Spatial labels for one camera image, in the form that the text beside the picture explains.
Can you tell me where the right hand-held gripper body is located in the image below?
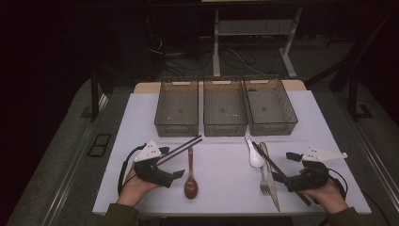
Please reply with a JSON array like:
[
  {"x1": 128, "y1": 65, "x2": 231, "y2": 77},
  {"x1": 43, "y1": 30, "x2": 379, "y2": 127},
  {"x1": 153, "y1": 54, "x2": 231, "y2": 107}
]
[{"x1": 283, "y1": 145, "x2": 348, "y2": 193}]

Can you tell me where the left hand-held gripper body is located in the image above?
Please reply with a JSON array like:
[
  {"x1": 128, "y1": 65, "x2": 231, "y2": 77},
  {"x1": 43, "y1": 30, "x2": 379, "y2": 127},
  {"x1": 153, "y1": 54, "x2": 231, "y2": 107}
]
[{"x1": 134, "y1": 139, "x2": 175, "y2": 189}]

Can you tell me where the metal table knife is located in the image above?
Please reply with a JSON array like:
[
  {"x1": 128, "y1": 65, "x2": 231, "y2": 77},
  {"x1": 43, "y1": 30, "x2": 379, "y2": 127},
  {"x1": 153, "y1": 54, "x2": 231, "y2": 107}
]
[{"x1": 263, "y1": 141, "x2": 281, "y2": 213}]

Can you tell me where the metal fork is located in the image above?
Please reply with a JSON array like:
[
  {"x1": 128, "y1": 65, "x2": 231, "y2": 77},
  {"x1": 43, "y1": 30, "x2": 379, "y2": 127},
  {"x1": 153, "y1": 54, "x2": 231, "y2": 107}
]
[{"x1": 259, "y1": 142, "x2": 271, "y2": 197}]

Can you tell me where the brown wooden spoon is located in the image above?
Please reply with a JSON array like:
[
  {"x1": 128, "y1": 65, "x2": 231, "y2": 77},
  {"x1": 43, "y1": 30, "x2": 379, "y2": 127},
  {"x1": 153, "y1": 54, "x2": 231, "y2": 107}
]
[{"x1": 184, "y1": 146, "x2": 200, "y2": 201}]

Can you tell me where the white ceramic spoon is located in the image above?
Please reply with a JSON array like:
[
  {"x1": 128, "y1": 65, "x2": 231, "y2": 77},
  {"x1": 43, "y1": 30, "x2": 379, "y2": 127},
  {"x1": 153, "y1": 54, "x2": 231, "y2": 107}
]
[{"x1": 245, "y1": 135, "x2": 266, "y2": 169}]

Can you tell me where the transparent grey storage bin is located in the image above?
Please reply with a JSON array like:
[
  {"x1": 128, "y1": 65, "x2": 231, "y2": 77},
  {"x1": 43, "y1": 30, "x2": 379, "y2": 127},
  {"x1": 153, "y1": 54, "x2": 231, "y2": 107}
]
[
  {"x1": 243, "y1": 77, "x2": 299, "y2": 137},
  {"x1": 202, "y1": 78, "x2": 248, "y2": 137},
  {"x1": 153, "y1": 79, "x2": 200, "y2": 138}
]

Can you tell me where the person's left hand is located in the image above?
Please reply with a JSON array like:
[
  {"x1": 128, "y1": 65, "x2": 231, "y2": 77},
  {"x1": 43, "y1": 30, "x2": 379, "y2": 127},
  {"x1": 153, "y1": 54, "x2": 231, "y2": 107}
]
[{"x1": 116, "y1": 163, "x2": 162, "y2": 208}]

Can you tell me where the person's right hand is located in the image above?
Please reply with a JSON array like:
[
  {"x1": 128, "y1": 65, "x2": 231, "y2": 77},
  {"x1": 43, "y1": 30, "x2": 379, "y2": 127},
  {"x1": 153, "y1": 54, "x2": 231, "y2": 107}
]
[{"x1": 305, "y1": 178, "x2": 350, "y2": 215}]

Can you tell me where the black metal stand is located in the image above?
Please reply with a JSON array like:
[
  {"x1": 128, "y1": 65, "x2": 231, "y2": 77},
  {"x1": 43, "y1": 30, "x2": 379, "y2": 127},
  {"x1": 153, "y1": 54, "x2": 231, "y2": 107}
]
[{"x1": 346, "y1": 74, "x2": 375, "y2": 121}]

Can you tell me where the white metal stand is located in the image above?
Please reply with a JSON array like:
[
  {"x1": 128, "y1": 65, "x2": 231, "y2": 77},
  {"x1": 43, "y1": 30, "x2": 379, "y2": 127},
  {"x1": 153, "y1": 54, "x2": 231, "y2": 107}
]
[{"x1": 212, "y1": 8, "x2": 304, "y2": 79}]

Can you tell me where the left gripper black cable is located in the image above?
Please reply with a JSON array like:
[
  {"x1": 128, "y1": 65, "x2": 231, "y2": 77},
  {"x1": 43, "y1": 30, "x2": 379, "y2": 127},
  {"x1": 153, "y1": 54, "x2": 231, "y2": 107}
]
[{"x1": 117, "y1": 143, "x2": 148, "y2": 196}]

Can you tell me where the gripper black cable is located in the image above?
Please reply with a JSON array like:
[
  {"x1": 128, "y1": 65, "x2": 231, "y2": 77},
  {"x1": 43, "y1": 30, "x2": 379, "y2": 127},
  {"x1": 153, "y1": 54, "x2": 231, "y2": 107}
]
[
  {"x1": 327, "y1": 168, "x2": 349, "y2": 202},
  {"x1": 117, "y1": 143, "x2": 148, "y2": 196}
]

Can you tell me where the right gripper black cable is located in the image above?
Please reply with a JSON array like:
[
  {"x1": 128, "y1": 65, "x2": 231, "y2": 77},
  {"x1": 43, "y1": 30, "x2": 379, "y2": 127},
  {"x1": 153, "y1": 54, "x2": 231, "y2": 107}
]
[{"x1": 327, "y1": 168, "x2": 349, "y2": 202}]

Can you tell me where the black rectangular floor frame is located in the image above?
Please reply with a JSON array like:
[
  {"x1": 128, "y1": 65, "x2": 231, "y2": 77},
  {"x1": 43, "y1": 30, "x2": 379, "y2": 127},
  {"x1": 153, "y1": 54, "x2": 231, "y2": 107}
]
[{"x1": 87, "y1": 133, "x2": 112, "y2": 158}]

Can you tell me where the aluminium floor rail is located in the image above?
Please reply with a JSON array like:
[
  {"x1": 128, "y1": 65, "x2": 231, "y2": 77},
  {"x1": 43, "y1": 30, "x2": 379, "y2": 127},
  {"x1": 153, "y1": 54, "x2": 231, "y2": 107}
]
[
  {"x1": 340, "y1": 102, "x2": 399, "y2": 203},
  {"x1": 41, "y1": 93, "x2": 109, "y2": 226}
]

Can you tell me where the black floor cable bundle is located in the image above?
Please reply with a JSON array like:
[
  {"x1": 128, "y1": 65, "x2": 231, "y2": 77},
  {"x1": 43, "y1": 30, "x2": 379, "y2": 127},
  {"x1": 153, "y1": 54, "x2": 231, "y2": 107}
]
[{"x1": 147, "y1": 31, "x2": 267, "y2": 78}]

